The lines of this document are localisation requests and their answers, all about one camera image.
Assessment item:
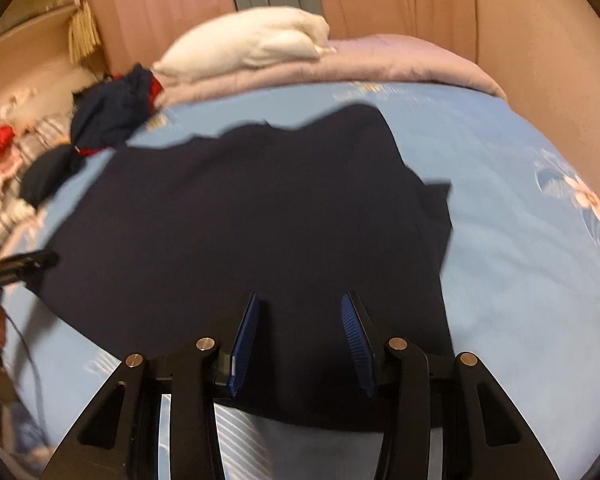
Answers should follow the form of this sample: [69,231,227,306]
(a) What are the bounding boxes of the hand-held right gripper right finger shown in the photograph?
[341,290,561,480]

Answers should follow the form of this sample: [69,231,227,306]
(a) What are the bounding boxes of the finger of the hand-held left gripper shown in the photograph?
[0,249,60,287]

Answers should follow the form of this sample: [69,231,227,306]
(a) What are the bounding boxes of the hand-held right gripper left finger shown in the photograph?
[40,290,261,480]

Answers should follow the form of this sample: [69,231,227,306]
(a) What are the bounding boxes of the navy collared jacket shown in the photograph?
[25,104,456,433]

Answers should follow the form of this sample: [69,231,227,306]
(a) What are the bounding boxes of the white small clothes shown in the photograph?
[0,87,37,121]

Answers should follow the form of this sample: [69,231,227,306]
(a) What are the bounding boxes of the navy clothes pile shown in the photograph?
[70,63,161,153]

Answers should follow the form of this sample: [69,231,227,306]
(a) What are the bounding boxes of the dark bundled cloth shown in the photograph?
[19,145,83,207]

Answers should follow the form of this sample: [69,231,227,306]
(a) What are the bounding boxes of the grey plaid cloth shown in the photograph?
[0,115,76,256]

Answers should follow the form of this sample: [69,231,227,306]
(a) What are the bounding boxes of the blue floral bed sheet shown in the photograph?
[0,80,600,480]

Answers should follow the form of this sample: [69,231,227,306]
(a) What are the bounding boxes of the beige tassel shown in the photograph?
[69,2,102,65]

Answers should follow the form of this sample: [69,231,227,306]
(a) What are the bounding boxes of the pink quilt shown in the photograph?
[152,35,508,108]

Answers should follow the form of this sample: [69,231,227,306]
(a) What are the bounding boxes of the white pillow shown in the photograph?
[151,7,337,83]

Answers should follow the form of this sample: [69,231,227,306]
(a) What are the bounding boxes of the white wall shelf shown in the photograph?
[0,0,81,47]

